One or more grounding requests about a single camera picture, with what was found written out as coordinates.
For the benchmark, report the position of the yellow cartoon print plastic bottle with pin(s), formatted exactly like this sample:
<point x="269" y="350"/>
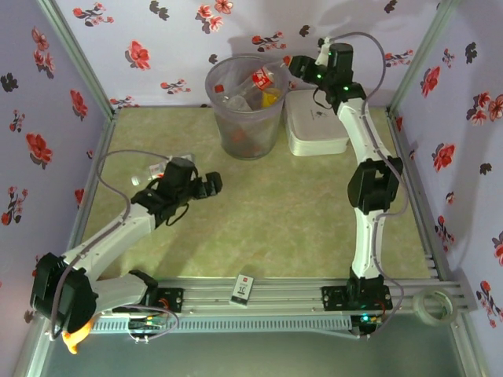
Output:
<point x="270" y="99"/>

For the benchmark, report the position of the clear bottle red label red cap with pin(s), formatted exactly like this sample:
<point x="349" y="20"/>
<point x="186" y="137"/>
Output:
<point x="261" y="78"/>

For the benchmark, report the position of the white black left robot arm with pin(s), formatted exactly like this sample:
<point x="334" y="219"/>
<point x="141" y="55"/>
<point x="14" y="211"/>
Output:
<point x="110" y="239"/>

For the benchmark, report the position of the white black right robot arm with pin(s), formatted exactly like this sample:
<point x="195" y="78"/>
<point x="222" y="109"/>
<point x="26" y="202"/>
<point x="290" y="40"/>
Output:
<point x="369" y="243"/>

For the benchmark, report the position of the silver metal mesh bin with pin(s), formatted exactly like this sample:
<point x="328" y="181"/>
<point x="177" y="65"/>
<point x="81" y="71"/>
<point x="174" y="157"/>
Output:
<point x="247" y="135"/>

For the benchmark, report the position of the clear bottle white red label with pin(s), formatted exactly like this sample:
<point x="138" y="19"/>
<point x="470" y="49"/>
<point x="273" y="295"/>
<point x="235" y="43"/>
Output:
<point x="156" y="169"/>

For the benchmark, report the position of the white lidded plastic box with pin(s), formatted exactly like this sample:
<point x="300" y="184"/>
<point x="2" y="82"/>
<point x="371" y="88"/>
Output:
<point x="314" y="133"/>

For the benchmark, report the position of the small black white card box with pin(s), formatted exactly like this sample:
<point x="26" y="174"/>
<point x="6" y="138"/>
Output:
<point x="241" y="290"/>

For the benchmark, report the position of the small circuit board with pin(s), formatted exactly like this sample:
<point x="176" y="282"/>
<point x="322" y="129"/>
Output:
<point x="367" y="323"/>
<point x="147" y="324"/>

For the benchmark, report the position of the orange plastic piece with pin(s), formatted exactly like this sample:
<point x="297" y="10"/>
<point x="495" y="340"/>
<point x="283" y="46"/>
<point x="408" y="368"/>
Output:
<point x="74" y="339"/>

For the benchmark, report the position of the clear tape roll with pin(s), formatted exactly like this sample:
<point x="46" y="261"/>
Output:
<point x="418" y="310"/>

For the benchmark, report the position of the aluminium frame post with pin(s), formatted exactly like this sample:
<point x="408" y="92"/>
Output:
<point x="422" y="59"/>
<point x="80" y="59"/>

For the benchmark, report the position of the aluminium rail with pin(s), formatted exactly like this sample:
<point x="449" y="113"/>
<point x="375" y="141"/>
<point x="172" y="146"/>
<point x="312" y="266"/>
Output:
<point x="418" y="204"/>
<point x="283" y="298"/>
<point x="85" y="212"/>

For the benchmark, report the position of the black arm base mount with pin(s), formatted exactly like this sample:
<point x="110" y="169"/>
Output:
<point x="332" y="298"/>
<point x="173" y="300"/>

